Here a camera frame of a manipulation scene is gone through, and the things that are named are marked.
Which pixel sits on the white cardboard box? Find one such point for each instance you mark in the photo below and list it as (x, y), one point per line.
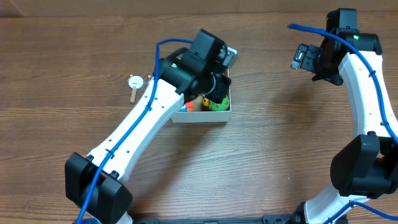
(214, 116)

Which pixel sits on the green numbered ball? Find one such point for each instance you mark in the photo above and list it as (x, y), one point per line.
(223, 106)

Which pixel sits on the yellow rubber duck toy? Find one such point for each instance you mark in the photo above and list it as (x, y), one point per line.
(206, 104)

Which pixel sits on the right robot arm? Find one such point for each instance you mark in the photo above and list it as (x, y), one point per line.
(366, 168)

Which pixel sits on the brown plush toy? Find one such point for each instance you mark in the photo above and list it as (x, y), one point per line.
(198, 103)

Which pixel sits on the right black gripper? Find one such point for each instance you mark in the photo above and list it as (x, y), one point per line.
(313, 58)

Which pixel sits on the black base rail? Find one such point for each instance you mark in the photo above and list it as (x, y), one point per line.
(265, 219)

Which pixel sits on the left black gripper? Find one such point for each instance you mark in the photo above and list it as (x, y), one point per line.
(222, 88)

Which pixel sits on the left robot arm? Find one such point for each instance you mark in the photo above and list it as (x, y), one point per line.
(95, 182)

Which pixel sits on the multicoloured puzzle cube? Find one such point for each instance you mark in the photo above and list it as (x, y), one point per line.
(187, 107)

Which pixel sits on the white wooden rattle drum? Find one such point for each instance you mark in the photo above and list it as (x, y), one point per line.
(135, 83)

